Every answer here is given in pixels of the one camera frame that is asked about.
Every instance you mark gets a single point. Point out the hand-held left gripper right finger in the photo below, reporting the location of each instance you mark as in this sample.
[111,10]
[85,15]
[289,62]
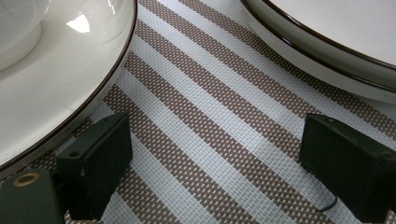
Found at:
[348,165]

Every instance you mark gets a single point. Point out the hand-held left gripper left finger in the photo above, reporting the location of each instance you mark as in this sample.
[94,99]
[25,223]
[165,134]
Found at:
[93,168]

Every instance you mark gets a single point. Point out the white plate with dark rim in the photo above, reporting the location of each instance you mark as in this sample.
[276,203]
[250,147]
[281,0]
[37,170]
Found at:
[311,73]
[62,93]
[342,25]

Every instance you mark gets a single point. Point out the white bowl with dark rim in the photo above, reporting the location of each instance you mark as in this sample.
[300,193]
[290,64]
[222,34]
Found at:
[15,31]

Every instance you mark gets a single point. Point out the brown white striped placemat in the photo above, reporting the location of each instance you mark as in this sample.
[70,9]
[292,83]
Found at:
[202,124]

